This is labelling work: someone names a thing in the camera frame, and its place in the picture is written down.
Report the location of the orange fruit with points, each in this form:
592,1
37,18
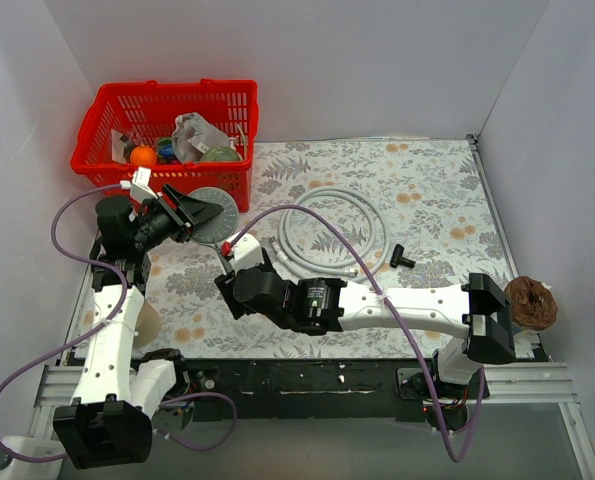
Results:
143,156

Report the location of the crumpled grey paper bag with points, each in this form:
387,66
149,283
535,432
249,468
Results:
194,136

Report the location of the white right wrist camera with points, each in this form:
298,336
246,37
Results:
246,253

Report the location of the floral table mat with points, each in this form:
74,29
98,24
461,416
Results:
328,200

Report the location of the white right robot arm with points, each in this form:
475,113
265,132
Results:
476,315

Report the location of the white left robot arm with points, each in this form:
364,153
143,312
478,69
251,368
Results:
109,418

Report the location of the green round fruit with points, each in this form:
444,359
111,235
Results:
221,154

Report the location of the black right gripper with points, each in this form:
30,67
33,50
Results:
225,293

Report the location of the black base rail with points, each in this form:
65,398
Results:
211,390

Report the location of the black pipe fitting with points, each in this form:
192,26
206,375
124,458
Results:
398,259

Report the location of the brown tape roll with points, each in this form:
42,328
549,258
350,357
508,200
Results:
148,326

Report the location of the red plastic basket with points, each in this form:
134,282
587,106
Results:
130,114

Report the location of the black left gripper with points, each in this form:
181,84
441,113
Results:
175,214

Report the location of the grey shower head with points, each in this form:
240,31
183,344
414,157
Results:
215,231

